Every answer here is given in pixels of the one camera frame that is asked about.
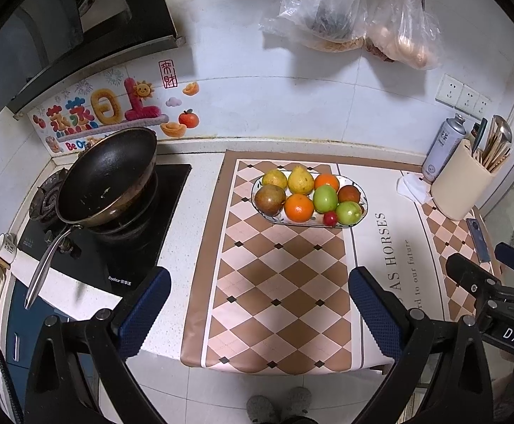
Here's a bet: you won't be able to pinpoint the brownish green pear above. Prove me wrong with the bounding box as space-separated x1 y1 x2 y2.
254 184 288 214

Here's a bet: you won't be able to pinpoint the orange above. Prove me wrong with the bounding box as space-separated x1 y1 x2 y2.
284 193 315 223
314 173 341 190

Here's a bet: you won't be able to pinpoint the beige utensil holder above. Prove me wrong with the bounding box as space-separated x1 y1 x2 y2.
430 138 497 222

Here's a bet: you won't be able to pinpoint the white wall socket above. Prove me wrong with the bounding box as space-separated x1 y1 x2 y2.
455 85 479 113
473 96 492 120
436 74 463 107

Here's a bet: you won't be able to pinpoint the bundle of chopsticks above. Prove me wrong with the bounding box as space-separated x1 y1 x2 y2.
480 135 511 173

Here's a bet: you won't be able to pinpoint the dark handled utensil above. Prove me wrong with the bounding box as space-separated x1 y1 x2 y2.
472 118 489 156

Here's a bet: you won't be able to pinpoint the metal spoon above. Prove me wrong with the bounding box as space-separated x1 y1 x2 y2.
486 115 514 160

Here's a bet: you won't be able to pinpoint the crumpled white tissue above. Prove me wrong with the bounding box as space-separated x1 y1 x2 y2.
396 174 434 204

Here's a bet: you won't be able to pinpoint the silver spray can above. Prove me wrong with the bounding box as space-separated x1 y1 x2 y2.
421 114 468 184

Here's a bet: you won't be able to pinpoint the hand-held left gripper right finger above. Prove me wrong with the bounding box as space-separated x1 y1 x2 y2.
348 266 496 424

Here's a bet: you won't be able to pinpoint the blue smartphone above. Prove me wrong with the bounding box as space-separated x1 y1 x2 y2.
466 217 492 264

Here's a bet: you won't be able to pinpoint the patterned oval plate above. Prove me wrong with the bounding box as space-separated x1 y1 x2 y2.
251 170 369 229

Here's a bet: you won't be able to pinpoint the colourful wall sticker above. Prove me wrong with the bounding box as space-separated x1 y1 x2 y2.
27 59 201 155

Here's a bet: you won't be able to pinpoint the white cup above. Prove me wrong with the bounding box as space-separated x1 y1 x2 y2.
0 232 19 262

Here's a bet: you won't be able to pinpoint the clear plastic bag dark contents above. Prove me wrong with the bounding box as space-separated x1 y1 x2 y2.
259 0 369 54

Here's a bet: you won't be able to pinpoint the clear plastic bag pale contents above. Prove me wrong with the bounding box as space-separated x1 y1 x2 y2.
364 0 443 71

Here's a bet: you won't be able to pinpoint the yellow pear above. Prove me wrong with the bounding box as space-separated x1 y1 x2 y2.
287 165 315 195
262 170 288 188

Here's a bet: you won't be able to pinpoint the green apple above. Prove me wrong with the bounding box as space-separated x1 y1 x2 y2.
335 201 364 225
313 185 339 213

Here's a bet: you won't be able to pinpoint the black wok with metal handle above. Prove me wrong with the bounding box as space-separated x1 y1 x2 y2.
24 127 159 310

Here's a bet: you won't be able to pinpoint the brown checkered mat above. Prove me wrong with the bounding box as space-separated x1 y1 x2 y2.
181 149 507 372

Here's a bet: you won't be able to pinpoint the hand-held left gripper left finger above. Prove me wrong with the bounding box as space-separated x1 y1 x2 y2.
25 266 172 424

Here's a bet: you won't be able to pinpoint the dark brown-orange round fruit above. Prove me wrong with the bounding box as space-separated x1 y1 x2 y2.
337 184 362 204

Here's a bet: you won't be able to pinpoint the black glass gas stove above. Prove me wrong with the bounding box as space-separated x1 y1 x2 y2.
20 163 193 298

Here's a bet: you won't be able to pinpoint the blue cabinet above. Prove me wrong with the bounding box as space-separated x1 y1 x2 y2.
7 280 107 424

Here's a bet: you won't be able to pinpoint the black range hood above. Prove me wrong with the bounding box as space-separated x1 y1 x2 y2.
0 0 183 123

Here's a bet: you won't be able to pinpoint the grey slipper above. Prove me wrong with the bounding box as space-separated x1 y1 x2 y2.
282 386 313 421
247 395 280 424

